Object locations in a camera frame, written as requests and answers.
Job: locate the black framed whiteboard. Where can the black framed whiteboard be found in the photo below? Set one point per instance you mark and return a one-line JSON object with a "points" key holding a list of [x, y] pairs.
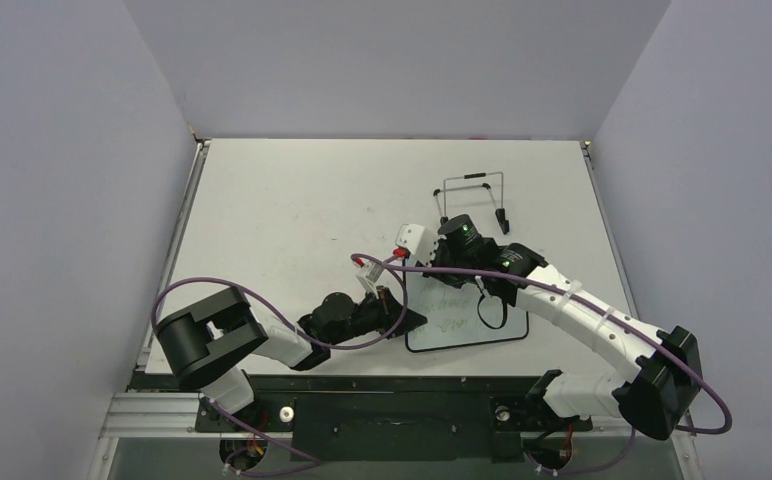
{"points": [[460, 317]]}

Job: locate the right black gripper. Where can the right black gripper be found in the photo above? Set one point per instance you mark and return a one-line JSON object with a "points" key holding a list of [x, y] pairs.
{"points": [[439, 261]]}

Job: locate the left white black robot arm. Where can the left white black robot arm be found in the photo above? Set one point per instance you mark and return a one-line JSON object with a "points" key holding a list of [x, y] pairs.
{"points": [[205, 341]]}

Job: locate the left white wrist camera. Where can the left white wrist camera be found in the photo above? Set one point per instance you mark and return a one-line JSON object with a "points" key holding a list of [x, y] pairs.
{"points": [[368, 275]]}

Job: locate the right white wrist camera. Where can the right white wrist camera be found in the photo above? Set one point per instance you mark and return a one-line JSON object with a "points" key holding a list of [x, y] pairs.
{"points": [[419, 241]]}

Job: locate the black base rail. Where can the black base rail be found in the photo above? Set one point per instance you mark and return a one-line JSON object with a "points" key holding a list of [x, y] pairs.
{"points": [[396, 418]]}

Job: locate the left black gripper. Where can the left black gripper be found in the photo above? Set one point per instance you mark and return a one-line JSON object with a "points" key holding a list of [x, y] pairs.
{"points": [[391, 313]]}

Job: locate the wire display stand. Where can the wire display stand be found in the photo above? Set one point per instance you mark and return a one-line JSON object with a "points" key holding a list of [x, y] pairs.
{"points": [[474, 190]]}

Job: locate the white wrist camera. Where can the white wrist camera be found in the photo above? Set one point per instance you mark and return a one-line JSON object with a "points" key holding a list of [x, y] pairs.
{"points": [[368, 275], [419, 241]]}

